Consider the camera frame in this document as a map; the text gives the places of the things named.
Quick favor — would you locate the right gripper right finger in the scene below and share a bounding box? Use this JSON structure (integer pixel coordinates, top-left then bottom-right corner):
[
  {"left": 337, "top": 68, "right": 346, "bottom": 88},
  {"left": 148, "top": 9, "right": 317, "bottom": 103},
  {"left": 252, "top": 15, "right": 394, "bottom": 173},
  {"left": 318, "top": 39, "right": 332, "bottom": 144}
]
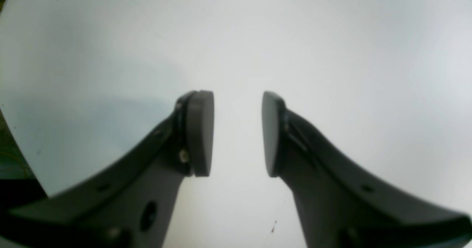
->
[{"left": 261, "top": 92, "right": 471, "bottom": 248}]

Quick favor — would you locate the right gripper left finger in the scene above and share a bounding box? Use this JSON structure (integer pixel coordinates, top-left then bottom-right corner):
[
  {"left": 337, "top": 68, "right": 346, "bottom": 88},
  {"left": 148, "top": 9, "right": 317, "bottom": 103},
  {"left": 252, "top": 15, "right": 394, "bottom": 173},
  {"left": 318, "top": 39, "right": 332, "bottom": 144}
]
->
[{"left": 1, "top": 90, "right": 215, "bottom": 248}]

